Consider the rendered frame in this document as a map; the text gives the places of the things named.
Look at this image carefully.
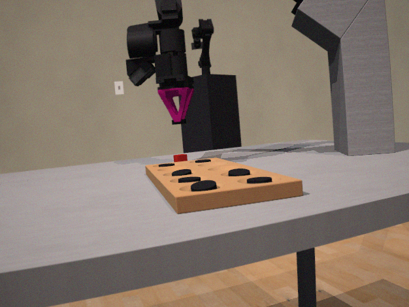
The red block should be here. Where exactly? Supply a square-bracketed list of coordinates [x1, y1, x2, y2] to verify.
[174, 154, 188, 162]

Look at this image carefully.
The orange wooden tray with round pockets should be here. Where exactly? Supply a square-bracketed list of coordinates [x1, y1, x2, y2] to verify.
[145, 157, 303, 214]

